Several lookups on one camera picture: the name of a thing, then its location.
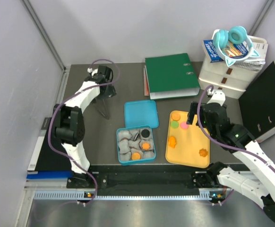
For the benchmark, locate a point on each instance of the red folder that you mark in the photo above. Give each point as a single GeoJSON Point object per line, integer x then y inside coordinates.
{"type": "Point", "coordinates": [146, 86]}

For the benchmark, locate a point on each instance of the green round cookie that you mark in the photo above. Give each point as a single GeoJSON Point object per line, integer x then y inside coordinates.
{"type": "Point", "coordinates": [174, 124]}

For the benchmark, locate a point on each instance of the yellow plastic tray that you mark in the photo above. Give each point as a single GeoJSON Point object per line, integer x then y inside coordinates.
{"type": "Point", "coordinates": [189, 142]}

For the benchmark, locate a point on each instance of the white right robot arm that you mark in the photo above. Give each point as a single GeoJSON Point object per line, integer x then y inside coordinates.
{"type": "Point", "coordinates": [238, 141]}

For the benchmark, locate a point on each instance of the orange flower shaped cookie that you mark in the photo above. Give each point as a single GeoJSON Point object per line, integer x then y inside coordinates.
{"type": "Point", "coordinates": [203, 152]}

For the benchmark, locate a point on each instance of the orange dotted round cookie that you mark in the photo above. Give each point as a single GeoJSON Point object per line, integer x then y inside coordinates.
{"type": "Point", "coordinates": [176, 116]}

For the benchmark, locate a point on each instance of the orange fish shaped cookie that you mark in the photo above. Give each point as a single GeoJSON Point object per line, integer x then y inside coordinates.
{"type": "Point", "coordinates": [172, 142]}

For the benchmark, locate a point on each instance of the blue tin lid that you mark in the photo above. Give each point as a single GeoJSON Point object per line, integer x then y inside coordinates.
{"type": "Point", "coordinates": [141, 113]}

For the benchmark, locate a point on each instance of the white drawer unit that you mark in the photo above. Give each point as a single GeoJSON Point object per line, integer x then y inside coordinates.
{"type": "Point", "coordinates": [232, 80]}

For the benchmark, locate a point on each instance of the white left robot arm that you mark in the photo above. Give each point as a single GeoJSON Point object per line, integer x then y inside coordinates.
{"type": "Point", "coordinates": [67, 127]}

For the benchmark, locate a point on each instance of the green ring binder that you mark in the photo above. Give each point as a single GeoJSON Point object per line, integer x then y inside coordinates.
{"type": "Point", "coordinates": [171, 76]}

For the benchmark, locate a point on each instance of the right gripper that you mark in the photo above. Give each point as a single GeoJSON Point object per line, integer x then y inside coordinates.
{"type": "Point", "coordinates": [191, 114]}

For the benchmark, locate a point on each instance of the blue white book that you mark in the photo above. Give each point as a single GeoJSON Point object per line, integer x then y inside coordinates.
{"type": "Point", "coordinates": [231, 50]}

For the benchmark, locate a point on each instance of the teal cat ear headphones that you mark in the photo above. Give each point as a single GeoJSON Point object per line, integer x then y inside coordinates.
{"type": "Point", "coordinates": [238, 37]}

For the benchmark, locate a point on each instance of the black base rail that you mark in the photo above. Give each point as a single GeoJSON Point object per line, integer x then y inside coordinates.
{"type": "Point", "coordinates": [143, 180]}

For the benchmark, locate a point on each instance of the pink round cookie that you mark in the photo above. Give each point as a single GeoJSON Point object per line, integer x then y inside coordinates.
{"type": "Point", "coordinates": [184, 125]}

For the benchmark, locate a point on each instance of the spiral notebook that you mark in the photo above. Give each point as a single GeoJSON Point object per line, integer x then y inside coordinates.
{"type": "Point", "coordinates": [253, 65]}

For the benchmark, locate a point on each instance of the black notebook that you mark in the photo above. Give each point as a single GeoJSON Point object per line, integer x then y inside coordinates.
{"type": "Point", "coordinates": [44, 159]}

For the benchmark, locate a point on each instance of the metal serving tongs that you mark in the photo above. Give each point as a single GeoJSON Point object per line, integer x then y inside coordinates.
{"type": "Point", "coordinates": [102, 108]}

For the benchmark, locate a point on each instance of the blue cookie tin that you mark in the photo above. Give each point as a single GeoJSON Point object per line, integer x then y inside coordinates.
{"type": "Point", "coordinates": [126, 146]}

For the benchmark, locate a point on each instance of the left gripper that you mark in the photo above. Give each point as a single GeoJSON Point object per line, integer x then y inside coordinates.
{"type": "Point", "coordinates": [110, 92]}

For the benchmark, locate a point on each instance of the black ring binder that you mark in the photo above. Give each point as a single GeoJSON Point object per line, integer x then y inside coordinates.
{"type": "Point", "coordinates": [257, 105]}

